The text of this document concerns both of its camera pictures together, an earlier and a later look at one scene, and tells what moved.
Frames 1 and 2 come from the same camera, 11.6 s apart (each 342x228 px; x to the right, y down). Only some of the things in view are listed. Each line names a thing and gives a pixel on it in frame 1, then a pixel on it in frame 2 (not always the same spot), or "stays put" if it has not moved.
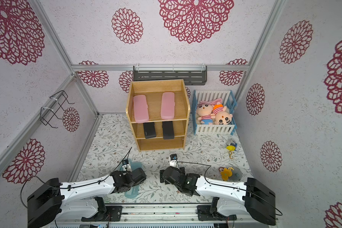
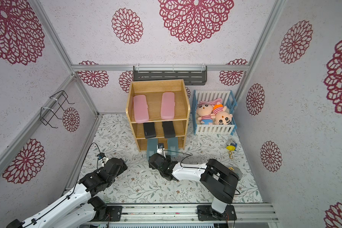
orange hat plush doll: (220, 114) stays put
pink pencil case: (140, 109) stays put
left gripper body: (130, 185) to (124, 167)
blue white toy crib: (228, 100) stays put
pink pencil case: (167, 105) stays put
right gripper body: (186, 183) to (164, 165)
